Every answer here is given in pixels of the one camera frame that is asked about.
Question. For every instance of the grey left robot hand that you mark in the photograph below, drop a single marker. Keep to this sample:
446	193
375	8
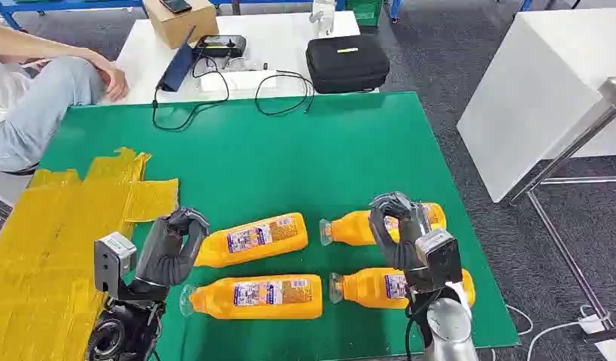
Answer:
160	254

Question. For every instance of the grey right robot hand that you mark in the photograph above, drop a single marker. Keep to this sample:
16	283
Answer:
395	249

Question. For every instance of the orange drink bottle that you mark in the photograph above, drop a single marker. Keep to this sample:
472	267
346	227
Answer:
260	297
350	228
253	239
372	288

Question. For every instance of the yellow plastic sheet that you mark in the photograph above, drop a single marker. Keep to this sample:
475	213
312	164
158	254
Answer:
43	249

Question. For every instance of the green table mat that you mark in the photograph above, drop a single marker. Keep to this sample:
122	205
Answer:
297	164

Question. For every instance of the dark blue tablet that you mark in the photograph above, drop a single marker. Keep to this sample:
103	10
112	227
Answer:
178	67

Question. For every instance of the white flat box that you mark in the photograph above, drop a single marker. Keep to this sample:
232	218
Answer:
238	80

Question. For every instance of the black carrying case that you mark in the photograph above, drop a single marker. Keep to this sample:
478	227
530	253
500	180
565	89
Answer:
347	65

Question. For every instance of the person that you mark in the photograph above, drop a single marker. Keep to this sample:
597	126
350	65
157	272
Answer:
38	99

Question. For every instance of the white square table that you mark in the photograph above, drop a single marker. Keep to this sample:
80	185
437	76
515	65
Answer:
532	99

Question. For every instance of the black remote controller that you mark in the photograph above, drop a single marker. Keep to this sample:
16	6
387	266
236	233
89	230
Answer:
220	46

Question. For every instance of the white power strip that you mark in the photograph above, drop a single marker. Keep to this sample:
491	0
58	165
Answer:
604	336

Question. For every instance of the brown cardboard box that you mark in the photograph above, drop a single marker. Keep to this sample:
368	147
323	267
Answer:
180	25

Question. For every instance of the green plastic crate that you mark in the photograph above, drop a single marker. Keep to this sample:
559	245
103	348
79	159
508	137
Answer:
365	11

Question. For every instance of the white desktop device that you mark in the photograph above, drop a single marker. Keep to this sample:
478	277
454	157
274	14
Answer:
323	17

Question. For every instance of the black smartphone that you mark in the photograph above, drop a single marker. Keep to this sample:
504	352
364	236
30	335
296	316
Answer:
175	5

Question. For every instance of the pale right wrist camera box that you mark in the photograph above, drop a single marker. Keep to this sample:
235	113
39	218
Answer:
439	256

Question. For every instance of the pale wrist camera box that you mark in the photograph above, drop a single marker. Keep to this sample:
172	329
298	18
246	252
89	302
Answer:
111	261
439	256

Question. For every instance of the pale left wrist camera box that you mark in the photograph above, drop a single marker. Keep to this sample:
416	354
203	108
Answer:
111	261

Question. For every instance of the steel table frame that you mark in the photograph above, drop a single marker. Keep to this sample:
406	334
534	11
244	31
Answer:
561	154

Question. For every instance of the blue metal rack frame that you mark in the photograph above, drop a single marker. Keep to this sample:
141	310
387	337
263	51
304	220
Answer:
63	5

